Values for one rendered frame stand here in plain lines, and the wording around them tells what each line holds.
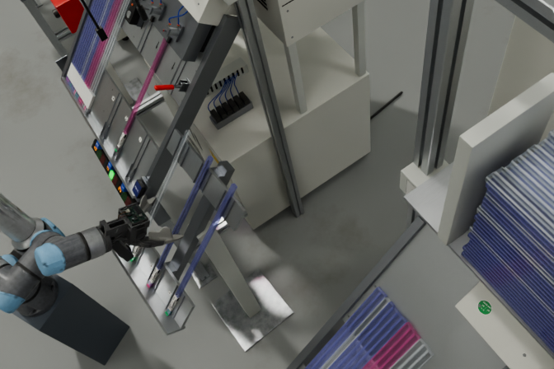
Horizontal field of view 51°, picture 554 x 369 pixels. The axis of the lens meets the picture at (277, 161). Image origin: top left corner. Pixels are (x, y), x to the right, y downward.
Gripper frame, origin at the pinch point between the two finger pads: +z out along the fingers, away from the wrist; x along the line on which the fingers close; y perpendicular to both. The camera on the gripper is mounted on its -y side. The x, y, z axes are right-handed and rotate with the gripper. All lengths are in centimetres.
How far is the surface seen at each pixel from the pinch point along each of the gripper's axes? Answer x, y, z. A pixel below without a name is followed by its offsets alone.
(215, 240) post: -3.0, -15.9, 16.0
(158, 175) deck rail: 27.2, -14.5, 13.3
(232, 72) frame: 56, -4, 60
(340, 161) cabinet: 23, -40, 104
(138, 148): 39.5, -12.6, 12.4
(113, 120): 58, -15, 13
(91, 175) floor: 107, -95, 28
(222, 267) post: -3.0, -33.2, 21.9
